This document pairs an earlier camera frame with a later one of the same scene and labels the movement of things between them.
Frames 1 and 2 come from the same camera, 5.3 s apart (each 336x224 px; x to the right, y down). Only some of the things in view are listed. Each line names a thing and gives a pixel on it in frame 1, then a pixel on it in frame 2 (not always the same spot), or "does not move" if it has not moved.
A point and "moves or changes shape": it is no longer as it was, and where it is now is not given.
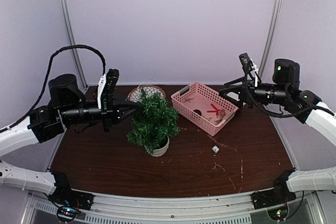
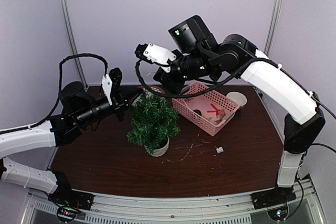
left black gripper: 115,115 -> 122,100
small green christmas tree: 153,123 does not move
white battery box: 215,148 moves or changes shape
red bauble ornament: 198,111 does not move
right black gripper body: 247,99 -> 175,86
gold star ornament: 207,118 does not move
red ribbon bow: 216,110 does not move
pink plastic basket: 203,108 does not move
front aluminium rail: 38,208 does not move
